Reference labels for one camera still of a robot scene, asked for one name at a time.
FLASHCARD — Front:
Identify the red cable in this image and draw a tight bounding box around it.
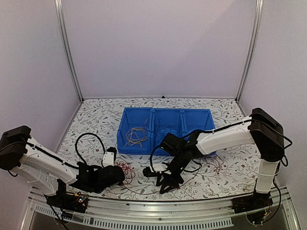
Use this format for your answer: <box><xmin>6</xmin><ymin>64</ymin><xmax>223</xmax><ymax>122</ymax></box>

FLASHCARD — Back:
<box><xmin>122</xmin><ymin>155</ymin><xmax>225</xmax><ymax>195</ymax></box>
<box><xmin>114</xmin><ymin>161</ymin><xmax>136</xmax><ymax>186</ymax></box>

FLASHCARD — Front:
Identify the yellow cable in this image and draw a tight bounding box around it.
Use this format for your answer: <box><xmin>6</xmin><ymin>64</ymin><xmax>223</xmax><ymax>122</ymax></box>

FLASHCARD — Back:
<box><xmin>123</xmin><ymin>119</ymin><xmax>149</xmax><ymax>148</ymax></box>
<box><xmin>126</xmin><ymin>126</ymin><xmax>149</xmax><ymax>147</ymax></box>

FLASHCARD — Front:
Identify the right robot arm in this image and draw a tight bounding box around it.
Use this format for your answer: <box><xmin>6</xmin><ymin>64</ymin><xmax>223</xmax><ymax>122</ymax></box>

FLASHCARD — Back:
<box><xmin>143</xmin><ymin>108</ymin><xmax>292</xmax><ymax>209</ymax></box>

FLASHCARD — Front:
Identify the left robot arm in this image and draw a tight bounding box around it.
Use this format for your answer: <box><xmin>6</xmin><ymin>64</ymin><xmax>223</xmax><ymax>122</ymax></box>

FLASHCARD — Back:
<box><xmin>0</xmin><ymin>126</ymin><xmax>125</xmax><ymax>208</ymax></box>

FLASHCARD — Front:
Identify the floral tablecloth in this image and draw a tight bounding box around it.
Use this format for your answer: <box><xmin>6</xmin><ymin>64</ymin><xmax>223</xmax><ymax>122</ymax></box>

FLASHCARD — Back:
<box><xmin>57</xmin><ymin>98</ymin><xmax>260</xmax><ymax>201</ymax></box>

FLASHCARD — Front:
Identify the blue plastic bin near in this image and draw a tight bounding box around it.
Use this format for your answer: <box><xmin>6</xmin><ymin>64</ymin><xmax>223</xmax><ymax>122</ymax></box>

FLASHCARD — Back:
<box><xmin>181</xmin><ymin>109</ymin><xmax>218</xmax><ymax>158</ymax></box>

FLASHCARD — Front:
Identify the blue plastic bin far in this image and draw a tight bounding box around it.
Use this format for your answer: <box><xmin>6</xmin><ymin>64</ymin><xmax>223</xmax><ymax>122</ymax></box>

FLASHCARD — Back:
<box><xmin>117</xmin><ymin>107</ymin><xmax>153</xmax><ymax>155</ymax></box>

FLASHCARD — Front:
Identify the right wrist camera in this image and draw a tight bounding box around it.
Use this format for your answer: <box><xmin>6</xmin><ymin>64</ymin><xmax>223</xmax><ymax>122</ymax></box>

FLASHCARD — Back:
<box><xmin>142</xmin><ymin>163</ymin><xmax>170</xmax><ymax>177</ymax></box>

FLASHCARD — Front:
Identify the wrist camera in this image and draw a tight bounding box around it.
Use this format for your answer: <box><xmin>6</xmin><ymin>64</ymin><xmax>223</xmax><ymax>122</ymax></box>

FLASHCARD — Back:
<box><xmin>142</xmin><ymin>163</ymin><xmax>170</xmax><ymax>177</ymax></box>
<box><xmin>101</xmin><ymin>147</ymin><xmax>117</xmax><ymax>167</ymax></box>

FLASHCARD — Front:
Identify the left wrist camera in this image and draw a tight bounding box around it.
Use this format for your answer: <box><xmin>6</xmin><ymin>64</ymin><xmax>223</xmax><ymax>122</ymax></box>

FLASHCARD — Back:
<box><xmin>101</xmin><ymin>147</ymin><xmax>117</xmax><ymax>167</ymax></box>

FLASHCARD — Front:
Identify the aluminium front rail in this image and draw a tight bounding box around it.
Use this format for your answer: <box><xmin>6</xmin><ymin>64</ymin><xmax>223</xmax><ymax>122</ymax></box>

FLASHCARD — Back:
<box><xmin>21</xmin><ymin>186</ymin><xmax>301</xmax><ymax>230</ymax></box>

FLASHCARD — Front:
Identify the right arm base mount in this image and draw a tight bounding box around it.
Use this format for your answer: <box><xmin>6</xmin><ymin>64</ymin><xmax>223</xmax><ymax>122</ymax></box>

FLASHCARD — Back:
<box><xmin>232</xmin><ymin>191</ymin><xmax>273</xmax><ymax>225</ymax></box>

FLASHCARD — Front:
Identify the left aluminium corner post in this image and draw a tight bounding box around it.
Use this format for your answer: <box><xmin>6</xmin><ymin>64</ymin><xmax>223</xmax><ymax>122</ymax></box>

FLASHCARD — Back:
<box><xmin>54</xmin><ymin>0</ymin><xmax>84</xmax><ymax>102</ymax></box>

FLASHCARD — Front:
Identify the aluminium corner post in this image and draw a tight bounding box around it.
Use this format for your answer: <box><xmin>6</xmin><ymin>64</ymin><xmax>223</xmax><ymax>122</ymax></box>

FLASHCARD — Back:
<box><xmin>54</xmin><ymin>0</ymin><xmax>84</xmax><ymax>102</ymax></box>
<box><xmin>236</xmin><ymin>0</ymin><xmax>264</xmax><ymax>103</ymax></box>

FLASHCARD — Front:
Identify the right aluminium corner post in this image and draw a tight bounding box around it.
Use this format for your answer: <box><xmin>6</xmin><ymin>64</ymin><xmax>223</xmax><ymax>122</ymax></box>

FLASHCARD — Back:
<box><xmin>236</xmin><ymin>0</ymin><xmax>264</xmax><ymax>103</ymax></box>

